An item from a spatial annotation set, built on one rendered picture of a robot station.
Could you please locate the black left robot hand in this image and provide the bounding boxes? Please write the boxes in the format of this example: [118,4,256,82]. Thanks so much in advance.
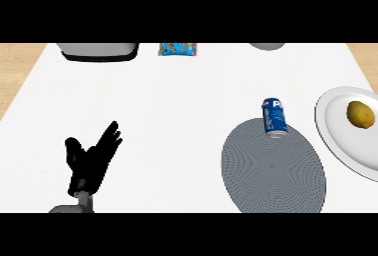
[64,120,124,199]

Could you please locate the grey round placemat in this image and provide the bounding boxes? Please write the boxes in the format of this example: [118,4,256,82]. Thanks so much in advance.
[220,117,328,214]

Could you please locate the white round plate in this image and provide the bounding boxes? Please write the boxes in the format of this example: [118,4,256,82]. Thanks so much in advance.
[313,85,378,183]

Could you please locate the yellow lemon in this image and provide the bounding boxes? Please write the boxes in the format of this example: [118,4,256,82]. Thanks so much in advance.
[346,100,377,130]

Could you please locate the grey and black appliance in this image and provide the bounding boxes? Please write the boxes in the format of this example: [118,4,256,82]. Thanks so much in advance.
[55,42,141,63]

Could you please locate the blue and orange snack bag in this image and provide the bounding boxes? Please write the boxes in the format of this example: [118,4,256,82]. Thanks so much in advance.
[157,42,200,57]

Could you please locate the blue soda can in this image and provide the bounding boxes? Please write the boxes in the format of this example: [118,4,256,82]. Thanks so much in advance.
[260,97,290,140]

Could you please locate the grey round object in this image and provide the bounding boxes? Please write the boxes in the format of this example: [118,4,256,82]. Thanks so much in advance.
[248,42,287,52]

